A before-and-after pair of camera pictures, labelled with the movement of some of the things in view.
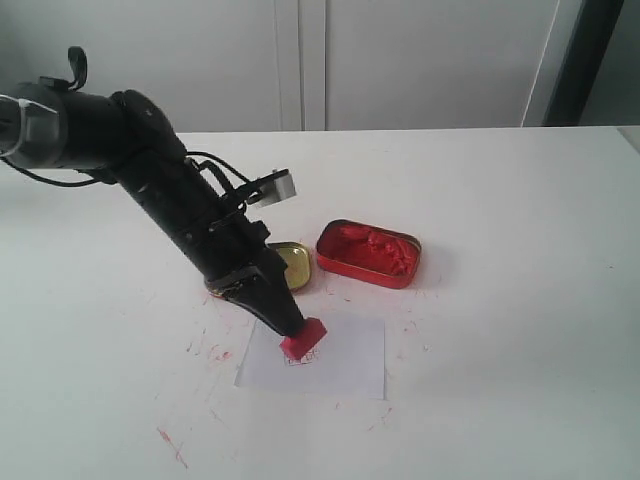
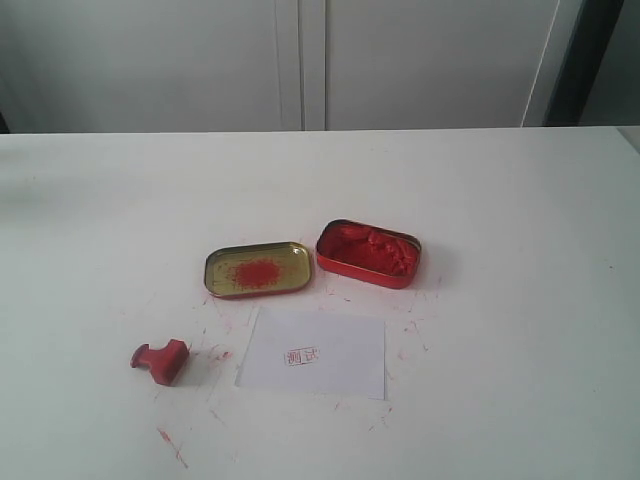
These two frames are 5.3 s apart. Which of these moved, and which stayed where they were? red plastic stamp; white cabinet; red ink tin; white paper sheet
Moved: red plastic stamp
Stayed: white paper sheet; red ink tin; white cabinet
